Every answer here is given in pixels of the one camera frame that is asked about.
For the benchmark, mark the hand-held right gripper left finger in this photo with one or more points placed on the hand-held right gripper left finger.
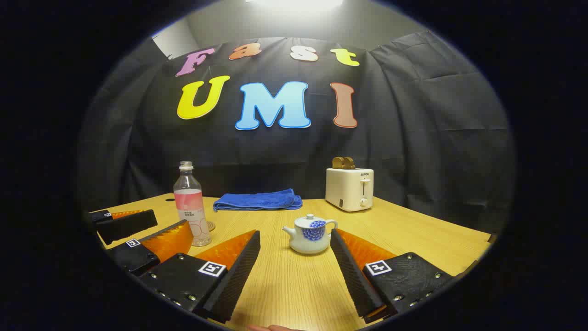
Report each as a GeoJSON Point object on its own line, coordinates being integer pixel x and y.
{"type": "Point", "coordinates": [239, 271]}

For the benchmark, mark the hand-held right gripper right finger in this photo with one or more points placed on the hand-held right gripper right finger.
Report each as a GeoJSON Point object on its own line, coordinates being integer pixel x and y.
{"type": "Point", "coordinates": [353, 276]}

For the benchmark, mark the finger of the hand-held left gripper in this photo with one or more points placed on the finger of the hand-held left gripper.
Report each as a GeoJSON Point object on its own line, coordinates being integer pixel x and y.
{"type": "Point", "coordinates": [128, 227]}
{"type": "Point", "coordinates": [133, 257]}

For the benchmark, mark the round beige coaster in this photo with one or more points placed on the round beige coaster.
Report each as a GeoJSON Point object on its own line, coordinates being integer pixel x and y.
{"type": "Point", "coordinates": [211, 225]}

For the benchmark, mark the white blue-flowered teacup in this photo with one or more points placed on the white blue-flowered teacup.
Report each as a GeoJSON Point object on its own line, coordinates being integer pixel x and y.
{"type": "Point", "coordinates": [310, 241]}

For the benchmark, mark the clear water bottle pink label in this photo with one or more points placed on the clear water bottle pink label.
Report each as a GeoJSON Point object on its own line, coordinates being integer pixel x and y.
{"type": "Point", "coordinates": [190, 207]}

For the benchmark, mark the blue folded towel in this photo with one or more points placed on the blue folded towel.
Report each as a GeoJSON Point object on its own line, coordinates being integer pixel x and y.
{"type": "Point", "coordinates": [257, 201]}

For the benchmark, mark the cream white toaster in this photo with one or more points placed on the cream white toaster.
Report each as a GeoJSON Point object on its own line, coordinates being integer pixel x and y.
{"type": "Point", "coordinates": [347, 188]}

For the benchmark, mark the brown toast slice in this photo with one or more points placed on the brown toast slice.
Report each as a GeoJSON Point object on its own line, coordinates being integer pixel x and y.
{"type": "Point", "coordinates": [338, 162]}
{"type": "Point", "coordinates": [350, 163]}

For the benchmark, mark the black backdrop cloth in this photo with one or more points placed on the black backdrop cloth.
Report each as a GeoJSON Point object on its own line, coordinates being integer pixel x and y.
{"type": "Point", "coordinates": [413, 138]}

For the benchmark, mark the ceiling light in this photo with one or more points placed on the ceiling light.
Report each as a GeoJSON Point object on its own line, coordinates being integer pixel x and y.
{"type": "Point", "coordinates": [298, 3]}

